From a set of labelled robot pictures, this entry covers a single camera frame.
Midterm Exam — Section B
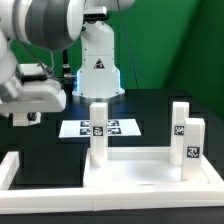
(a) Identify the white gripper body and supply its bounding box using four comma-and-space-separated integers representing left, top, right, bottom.
0, 79, 66, 113

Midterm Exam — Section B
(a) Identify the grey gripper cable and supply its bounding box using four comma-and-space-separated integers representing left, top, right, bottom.
13, 36, 56, 83

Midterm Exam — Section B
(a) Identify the white desk top panel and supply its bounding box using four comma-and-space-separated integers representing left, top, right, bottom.
82, 146, 209, 188

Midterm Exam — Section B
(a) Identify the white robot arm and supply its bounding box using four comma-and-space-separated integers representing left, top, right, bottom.
0, 0, 135, 113

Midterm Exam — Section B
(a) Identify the silver camera on stand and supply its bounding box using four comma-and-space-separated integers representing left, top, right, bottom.
84, 6, 108, 21

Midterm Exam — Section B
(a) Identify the fiducial marker sheet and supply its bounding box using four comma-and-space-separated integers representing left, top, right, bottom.
59, 119, 141, 138

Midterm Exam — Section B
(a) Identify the white L-shaped fixture frame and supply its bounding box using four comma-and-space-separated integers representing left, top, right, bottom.
0, 151, 224, 214

